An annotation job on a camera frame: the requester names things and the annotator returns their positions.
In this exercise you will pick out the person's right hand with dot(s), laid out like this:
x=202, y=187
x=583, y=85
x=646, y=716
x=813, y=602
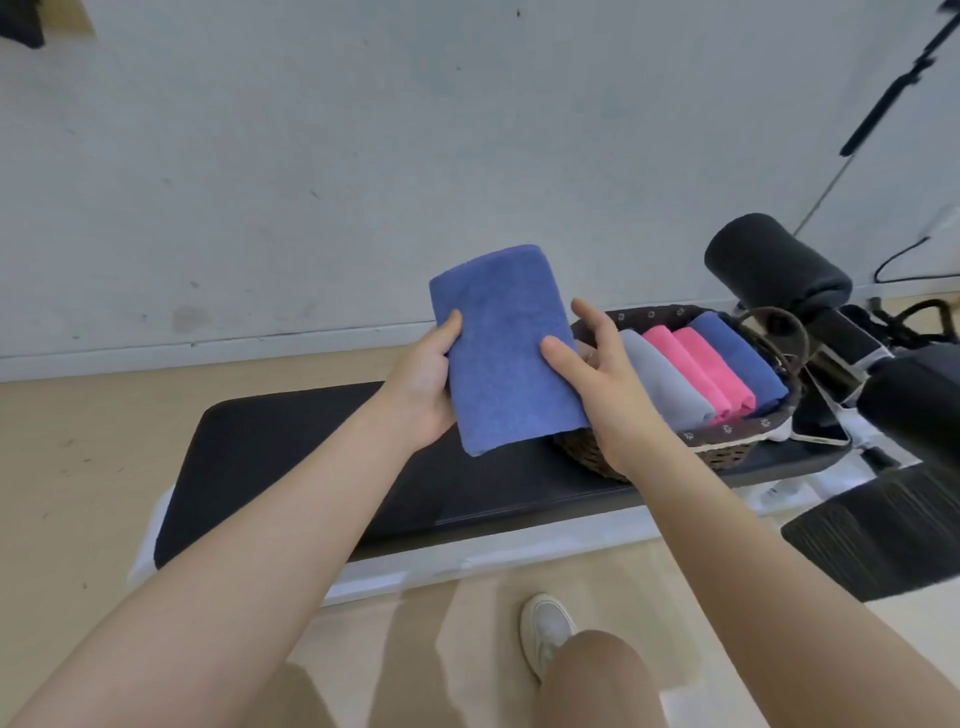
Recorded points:
x=615, y=405

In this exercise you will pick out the person's left hand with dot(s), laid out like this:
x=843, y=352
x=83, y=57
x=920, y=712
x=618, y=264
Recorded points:
x=420, y=390

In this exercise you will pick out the person's right thumb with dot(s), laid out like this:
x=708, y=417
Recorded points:
x=564, y=358

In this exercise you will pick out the person's left thumb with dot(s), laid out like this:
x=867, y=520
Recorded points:
x=448, y=331

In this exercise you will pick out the blue towel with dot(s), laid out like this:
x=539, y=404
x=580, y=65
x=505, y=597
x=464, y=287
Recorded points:
x=742, y=356
x=506, y=352

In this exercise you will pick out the person's left forearm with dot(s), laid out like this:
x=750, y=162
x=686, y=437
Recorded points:
x=225, y=585

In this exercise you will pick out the person's right forearm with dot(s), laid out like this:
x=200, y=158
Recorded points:
x=780, y=592

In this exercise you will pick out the folded grey towel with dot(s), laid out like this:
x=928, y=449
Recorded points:
x=667, y=382

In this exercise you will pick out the folded pink towel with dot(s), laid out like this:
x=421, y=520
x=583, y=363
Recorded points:
x=724, y=371
x=694, y=375

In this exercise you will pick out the brown wicker basket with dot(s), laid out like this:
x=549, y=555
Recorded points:
x=720, y=435

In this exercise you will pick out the black bench pad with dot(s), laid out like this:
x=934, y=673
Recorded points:
x=300, y=450

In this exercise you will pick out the black foam roller pad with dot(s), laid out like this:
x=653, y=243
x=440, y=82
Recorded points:
x=772, y=262

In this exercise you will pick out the black smartphone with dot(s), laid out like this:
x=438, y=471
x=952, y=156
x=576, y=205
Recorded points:
x=817, y=420

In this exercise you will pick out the person's white shoe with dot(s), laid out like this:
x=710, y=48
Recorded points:
x=546, y=630

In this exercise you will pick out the person's leg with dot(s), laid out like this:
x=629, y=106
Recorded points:
x=596, y=686

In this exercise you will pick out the black padded seat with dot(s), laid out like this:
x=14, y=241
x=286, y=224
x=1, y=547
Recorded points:
x=915, y=405

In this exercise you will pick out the black ribbed foot plate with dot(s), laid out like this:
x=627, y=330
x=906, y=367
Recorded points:
x=877, y=532

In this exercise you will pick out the black tripod pole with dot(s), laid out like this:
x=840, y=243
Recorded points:
x=896, y=86

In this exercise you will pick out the dark object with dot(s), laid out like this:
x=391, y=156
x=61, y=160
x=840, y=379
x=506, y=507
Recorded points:
x=19, y=19

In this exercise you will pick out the white bench frame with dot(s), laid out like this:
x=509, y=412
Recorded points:
x=480, y=559

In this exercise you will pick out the black bench adjuster bracket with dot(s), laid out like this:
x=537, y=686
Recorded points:
x=844, y=349

